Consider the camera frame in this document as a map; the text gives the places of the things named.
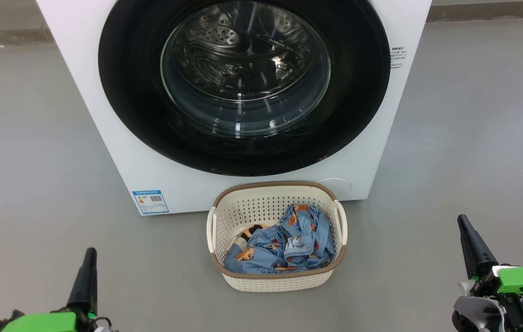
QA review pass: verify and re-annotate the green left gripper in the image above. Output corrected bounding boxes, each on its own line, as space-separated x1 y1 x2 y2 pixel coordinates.
1 248 117 332

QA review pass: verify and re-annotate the blue printed garment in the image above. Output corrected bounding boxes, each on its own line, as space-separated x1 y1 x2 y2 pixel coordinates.
223 204 336 275

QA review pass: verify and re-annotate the white black orange garment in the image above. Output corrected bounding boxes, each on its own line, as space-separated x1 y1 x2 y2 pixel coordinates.
236 224 271 249

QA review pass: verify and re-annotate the white front-load washing machine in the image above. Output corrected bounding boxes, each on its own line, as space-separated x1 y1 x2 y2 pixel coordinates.
35 0 433 216

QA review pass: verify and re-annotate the steel washing machine drum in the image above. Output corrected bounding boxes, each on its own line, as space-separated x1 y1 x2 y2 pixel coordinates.
169 0 323 103

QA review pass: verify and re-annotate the blue energy label sticker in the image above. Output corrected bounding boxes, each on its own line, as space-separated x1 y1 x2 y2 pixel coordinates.
132 190 170 216

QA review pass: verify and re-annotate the round white filter cover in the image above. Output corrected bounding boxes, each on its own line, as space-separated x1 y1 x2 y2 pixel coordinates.
317 178 352 195

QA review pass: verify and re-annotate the cream perforated laundry basket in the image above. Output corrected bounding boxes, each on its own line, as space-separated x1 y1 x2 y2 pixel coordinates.
206 181 348 293

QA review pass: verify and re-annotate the black text label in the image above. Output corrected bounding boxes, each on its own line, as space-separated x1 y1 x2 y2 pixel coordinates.
390 45 405 69

